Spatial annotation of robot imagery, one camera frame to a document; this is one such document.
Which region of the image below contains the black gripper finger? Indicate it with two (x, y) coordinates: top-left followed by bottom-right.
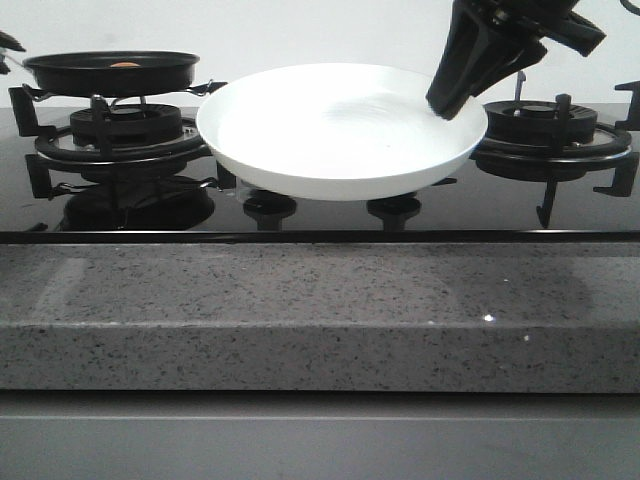
(0, 31), (25, 75)

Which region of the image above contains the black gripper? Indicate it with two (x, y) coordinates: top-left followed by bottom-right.
(426, 0), (606, 120)

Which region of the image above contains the black frying pan mint handle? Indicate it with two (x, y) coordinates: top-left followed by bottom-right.
(22, 51), (200, 98)

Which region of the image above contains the white round plate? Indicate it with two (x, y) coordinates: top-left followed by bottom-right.
(196, 63), (488, 201)

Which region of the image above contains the black gas burner plain side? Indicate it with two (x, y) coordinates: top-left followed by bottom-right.
(469, 99), (634, 182)

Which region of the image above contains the black plain side support grate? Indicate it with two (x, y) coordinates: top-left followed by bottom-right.
(551, 81), (639, 163)

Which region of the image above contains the black gas burner pan side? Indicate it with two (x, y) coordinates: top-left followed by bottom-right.
(34, 103), (216, 174)

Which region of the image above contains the black glass cooktop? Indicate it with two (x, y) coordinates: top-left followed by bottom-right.
(1, 109), (639, 244)

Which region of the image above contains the grey cabinet front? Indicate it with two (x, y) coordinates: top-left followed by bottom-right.
(1, 391), (639, 479)

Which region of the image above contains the wire pan support ring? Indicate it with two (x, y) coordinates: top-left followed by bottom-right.
(22, 78), (216, 112)

